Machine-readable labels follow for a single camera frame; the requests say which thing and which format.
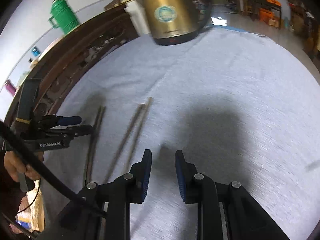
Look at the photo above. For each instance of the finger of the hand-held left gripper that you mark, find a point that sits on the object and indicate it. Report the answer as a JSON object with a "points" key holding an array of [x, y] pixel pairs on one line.
{"points": [[70, 120], [80, 130]]}

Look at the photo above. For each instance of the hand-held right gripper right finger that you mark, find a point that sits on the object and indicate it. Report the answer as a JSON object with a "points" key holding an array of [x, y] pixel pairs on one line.
{"points": [[180, 177]]}

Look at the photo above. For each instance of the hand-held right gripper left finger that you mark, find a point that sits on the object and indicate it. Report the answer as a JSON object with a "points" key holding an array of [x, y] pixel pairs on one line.
{"points": [[146, 177]]}

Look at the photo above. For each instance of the person's left hand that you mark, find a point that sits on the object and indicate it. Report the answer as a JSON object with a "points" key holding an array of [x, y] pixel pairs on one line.
{"points": [[12, 163]]}

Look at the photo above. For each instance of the purple bottle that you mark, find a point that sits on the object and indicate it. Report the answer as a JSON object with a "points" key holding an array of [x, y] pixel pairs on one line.
{"points": [[10, 87]]}

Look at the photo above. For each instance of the dark bottle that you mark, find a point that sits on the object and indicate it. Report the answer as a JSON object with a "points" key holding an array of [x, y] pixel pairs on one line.
{"points": [[31, 61]]}

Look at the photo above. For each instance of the blue bottle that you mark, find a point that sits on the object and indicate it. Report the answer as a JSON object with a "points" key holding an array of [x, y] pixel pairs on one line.
{"points": [[35, 52]]}

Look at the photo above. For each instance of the carved wooden sideboard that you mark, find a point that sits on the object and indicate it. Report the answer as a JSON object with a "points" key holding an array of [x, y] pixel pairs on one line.
{"points": [[75, 55]]}

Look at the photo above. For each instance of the grey-blue tablecloth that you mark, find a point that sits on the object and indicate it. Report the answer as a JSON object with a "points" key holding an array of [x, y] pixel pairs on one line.
{"points": [[200, 92]]}

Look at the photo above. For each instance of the gold patterned cushion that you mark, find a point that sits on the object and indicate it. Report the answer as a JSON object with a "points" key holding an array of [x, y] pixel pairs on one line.
{"points": [[31, 205]]}

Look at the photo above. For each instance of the green thermos jug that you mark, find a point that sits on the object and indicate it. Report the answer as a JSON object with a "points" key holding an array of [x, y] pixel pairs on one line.
{"points": [[63, 16]]}

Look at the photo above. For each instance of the white chest freezer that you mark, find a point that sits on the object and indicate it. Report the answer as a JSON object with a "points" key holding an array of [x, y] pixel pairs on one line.
{"points": [[136, 12]]}

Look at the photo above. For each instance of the gold electric kettle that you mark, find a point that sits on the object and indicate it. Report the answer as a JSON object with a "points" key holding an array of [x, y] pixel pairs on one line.
{"points": [[170, 10]]}

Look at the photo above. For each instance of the orange cardboard box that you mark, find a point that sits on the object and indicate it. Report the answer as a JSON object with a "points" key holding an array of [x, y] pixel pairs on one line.
{"points": [[268, 15]]}

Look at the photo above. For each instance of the blue water jug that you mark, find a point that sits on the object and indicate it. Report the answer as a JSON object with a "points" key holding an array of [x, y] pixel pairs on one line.
{"points": [[285, 23]]}

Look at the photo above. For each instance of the dark wooden table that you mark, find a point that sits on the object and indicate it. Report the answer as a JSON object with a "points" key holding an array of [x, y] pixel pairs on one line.
{"points": [[262, 2]]}

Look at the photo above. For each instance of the flat orange box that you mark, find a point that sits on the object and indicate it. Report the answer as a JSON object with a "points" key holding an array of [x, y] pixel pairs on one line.
{"points": [[272, 1]]}

